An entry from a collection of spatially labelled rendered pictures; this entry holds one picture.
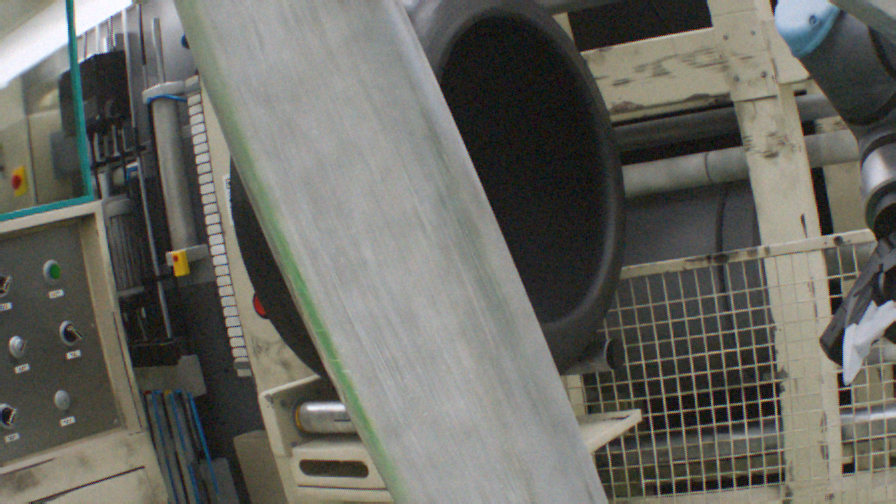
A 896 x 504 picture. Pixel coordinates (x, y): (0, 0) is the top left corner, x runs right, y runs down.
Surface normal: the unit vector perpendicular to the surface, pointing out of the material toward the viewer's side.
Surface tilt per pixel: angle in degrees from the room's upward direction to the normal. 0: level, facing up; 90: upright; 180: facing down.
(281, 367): 90
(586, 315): 100
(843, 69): 131
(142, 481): 90
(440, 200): 91
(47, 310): 90
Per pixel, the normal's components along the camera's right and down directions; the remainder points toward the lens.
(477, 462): 0.14, 0.19
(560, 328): 0.80, 0.06
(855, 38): -0.78, 0.29
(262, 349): -0.58, 0.16
